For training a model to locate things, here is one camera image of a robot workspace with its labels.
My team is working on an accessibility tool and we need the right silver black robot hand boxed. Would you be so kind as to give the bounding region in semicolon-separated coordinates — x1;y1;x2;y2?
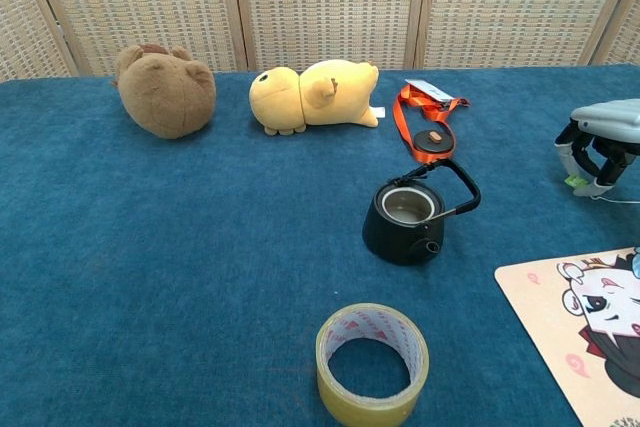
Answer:
553;99;640;197

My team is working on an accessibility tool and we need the tea bag with green tag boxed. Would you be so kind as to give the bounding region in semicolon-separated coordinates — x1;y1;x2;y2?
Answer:
563;172;640;206

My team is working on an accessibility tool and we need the black teapot with bail handle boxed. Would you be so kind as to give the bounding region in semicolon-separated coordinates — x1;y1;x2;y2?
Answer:
361;159;482;267

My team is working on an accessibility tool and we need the round grey disc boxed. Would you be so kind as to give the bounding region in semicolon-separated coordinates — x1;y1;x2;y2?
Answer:
412;129;454;157

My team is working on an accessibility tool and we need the white badge card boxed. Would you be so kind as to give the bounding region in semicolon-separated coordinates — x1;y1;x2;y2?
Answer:
403;78;454;102

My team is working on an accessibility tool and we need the cartoon girl mouse pad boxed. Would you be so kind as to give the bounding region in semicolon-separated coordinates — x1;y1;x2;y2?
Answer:
493;246;640;427

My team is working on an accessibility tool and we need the yellow bear plush toy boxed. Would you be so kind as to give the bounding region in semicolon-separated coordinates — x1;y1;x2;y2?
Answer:
248;59;386;137

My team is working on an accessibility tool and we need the woven folding screen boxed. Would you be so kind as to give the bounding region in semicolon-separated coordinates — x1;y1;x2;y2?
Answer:
0;0;640;83

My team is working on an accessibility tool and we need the clear packing tape roll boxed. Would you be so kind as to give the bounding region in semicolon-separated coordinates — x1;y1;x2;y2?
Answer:
315;302;431;427

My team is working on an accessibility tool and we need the blue carpet table cover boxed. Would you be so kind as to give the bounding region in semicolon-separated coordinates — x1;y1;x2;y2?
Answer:
0;64;640;427

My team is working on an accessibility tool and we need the brown capybara plush toy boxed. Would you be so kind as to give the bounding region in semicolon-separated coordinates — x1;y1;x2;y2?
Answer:
113;43;218;140

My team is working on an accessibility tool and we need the orange lanyard strap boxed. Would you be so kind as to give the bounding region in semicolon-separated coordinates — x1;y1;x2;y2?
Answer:
392;84;471;166

